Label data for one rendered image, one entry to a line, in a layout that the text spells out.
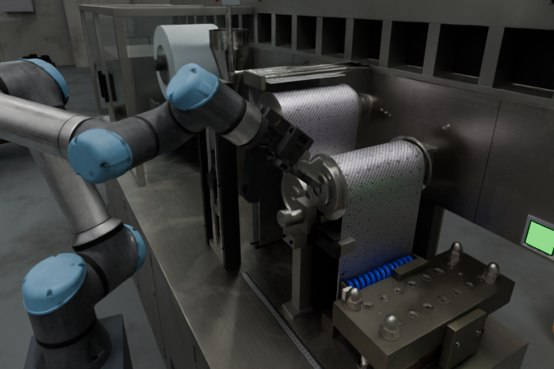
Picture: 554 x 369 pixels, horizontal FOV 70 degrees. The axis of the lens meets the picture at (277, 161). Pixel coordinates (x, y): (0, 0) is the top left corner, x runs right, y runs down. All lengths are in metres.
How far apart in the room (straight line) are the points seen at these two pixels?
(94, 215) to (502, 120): 0.90
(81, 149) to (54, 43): 11.62
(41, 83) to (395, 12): 0.84
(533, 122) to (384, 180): 0.30
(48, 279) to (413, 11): 1.00
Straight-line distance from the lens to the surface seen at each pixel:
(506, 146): 0.95
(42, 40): 12.23
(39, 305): 0.91
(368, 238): 0.93
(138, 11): 1.61
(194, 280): 1.17
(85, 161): 0.60
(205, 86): 0.62
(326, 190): 0.82
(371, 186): 0.86
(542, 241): 0.96
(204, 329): 1.03
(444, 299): 0.97
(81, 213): 0.96
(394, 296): 0.94
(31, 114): 0.72
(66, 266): 0.92
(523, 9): 0.92
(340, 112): 1.06
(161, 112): 0.68
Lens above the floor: 1.63
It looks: 22 degrees down
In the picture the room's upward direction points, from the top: straight up
